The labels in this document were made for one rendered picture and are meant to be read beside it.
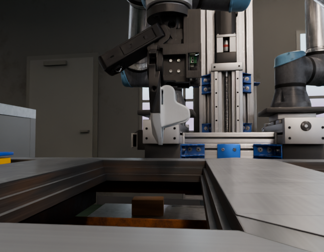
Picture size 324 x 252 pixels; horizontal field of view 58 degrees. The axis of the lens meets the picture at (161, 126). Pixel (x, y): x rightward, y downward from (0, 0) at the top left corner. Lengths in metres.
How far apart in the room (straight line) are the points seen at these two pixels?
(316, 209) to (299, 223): 0.05
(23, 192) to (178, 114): 0.24
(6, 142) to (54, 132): 3.31
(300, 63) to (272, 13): 3.10
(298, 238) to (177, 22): 0.37
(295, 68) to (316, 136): 0.30
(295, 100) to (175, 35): 0.81
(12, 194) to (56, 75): 4.21
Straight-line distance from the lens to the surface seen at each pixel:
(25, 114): 1.33
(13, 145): 1.26
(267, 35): 4.22
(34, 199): 0.47
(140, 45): 0.47
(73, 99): 4.41
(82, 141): 4.31
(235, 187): 0.34
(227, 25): 1.38
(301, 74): 1.26
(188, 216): 0.95
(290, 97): 1.22
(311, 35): 1.40
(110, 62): 0.47
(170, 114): 0.44
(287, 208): 0.26
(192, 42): 0.47
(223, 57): 1.33
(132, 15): 1.06
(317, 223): 0.22
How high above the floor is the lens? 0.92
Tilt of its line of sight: 3 degrees up
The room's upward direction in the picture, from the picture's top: straight up
